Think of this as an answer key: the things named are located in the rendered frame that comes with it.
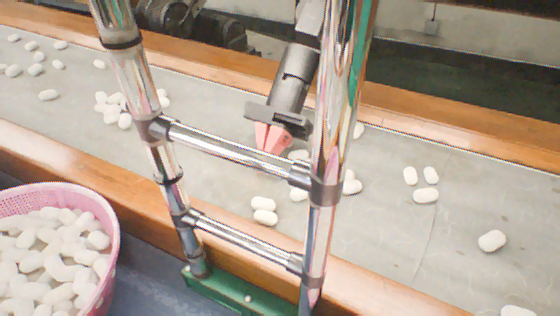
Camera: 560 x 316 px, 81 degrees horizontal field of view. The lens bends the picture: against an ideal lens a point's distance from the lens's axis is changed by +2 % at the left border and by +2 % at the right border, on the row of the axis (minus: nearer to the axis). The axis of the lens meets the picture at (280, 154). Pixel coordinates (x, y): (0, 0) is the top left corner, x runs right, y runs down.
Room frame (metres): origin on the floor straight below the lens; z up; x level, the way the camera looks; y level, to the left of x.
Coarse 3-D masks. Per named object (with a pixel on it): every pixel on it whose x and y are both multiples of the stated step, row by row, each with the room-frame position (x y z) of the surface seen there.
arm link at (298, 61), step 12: (288, 48) 0.47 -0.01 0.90; (300, 48) 0.46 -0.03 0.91; (312, 48) 0.47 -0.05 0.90; (288, 60) 0.45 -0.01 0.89; (300, 60) 0.45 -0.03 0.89; (312, 60) 0.46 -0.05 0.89; (276, 72) 0.46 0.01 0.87; (288, 72) 0.44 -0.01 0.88; (300, 72) 0.44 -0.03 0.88; (312, 72) 0.45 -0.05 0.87
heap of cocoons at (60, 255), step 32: (0, 224) 0.26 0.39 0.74; (32, 224) 0.26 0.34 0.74; (64, 224) 0.27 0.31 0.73; (96, 224) 0.27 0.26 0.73; (0, 256) 0.22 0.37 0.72; (32, 256) 0.21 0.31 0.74; (64, 256) 0.22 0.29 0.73; (96, 256) 0.22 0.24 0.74; (0, 288) 0.17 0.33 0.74; (32, 288) 0.17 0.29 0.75; (64, 288) 0.17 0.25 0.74
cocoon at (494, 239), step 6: (486, 234) 0.24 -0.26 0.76; (492, 234) 0.24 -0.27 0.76; (498, 234) 0.24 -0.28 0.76; (504, 234) 0.24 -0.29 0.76; (480, 240) 0.23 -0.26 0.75; (486, 240) 0.23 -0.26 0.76; (492, 240) 0.23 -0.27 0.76; (498, 240) 0.23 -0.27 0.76; (504, 240) 0.23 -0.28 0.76; (480, 246) 0.23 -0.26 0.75; (486, 246) 0.22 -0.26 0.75; (492, 246) 0.22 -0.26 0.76; (498, 246) 0.22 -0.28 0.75
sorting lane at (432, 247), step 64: (64, 64) 0.73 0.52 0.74; (64, 128) 0.48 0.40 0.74; (128, 128) 0.48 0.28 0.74; (384, 128) 0.48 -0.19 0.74; (192, 192) 0.32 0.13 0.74; (256, 192) 0.32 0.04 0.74; (384, 192) 0.32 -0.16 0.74; (448, 192) 0.32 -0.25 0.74; (512, 192) 0.32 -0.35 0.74; (384, 256) 0.22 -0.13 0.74; (448, 256) 0.22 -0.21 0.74; (512, 256) 0.22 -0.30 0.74
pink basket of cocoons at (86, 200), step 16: (0, 192) 0.30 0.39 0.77; (16, 192) 0.30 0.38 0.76; (32, 192) 0.31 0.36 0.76; (48, 192) 0.31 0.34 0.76; (64, 192) 0.31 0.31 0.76; (80, 192) 0.30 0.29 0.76; (0, 208) 0.28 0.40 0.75; (16, 208) 0.29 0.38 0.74; (32, 208) 0.30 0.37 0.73; (80, 208) 0.30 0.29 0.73; (96, 208) 0.29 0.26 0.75; (112, 224) 0.25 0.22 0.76; (112, 240) 0.24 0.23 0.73; (112, 256) 0.20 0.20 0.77; (112, 272) 0.20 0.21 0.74; (96, 288) 0.16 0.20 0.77; (112, 288) 0.19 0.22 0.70; (96, 304) 0.16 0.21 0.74
